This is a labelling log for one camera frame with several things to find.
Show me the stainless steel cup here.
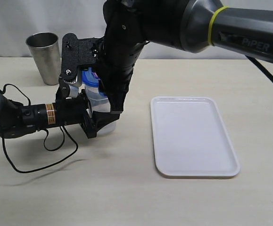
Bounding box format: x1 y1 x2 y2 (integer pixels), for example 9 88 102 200
25 32 61 86

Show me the clear plastic tall container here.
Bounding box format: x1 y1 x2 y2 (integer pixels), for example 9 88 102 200
85 84 116 136

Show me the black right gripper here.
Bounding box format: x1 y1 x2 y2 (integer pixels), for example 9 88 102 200
96 0 146 114

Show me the blue clip-lock lid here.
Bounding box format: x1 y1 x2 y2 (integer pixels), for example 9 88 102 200
82 68 107 99

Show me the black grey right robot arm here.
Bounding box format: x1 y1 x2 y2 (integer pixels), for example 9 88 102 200
97 0 273 114

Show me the white rectangular tray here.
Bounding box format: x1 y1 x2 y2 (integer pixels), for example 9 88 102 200
150 96 240 178

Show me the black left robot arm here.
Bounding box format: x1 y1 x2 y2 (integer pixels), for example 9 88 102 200
0 90 120 139

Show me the white backdrop curtain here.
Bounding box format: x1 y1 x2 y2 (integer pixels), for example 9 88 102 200
0 0 273 60

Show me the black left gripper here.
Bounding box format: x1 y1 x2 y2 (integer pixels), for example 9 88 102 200
54 93 120 138

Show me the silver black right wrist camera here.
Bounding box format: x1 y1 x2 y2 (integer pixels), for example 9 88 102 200
60 33 104 83

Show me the black braided cable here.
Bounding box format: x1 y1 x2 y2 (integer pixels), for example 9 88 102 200
0 79 79 174

